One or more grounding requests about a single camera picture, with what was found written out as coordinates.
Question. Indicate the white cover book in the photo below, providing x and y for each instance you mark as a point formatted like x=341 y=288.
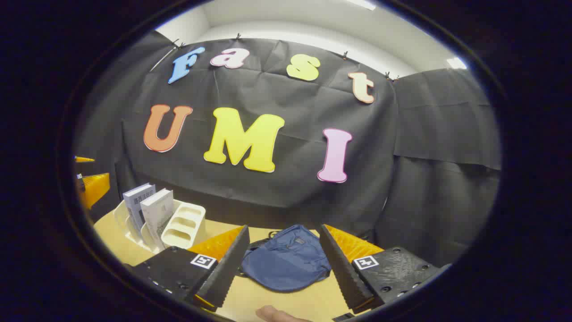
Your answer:
x=157 y=212

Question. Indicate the blue-grey cover book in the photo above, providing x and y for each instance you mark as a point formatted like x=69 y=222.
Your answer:
x=136 y=201

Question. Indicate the ceiling light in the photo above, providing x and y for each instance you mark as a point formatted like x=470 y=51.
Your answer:
x=456 y=63

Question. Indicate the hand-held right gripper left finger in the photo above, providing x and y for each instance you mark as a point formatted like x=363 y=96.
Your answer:
x=225 y=273

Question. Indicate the white plastic bookshelf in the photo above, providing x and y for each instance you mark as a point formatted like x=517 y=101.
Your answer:
x=185 y=226

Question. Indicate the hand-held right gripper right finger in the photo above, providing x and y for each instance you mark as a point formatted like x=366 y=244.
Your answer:
x=344 y=277

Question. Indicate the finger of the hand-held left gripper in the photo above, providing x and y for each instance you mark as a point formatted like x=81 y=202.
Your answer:
x=94 y=188
x=84 y=159

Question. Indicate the blue schoolbag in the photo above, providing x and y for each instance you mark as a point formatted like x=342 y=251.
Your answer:
x=286 y=264

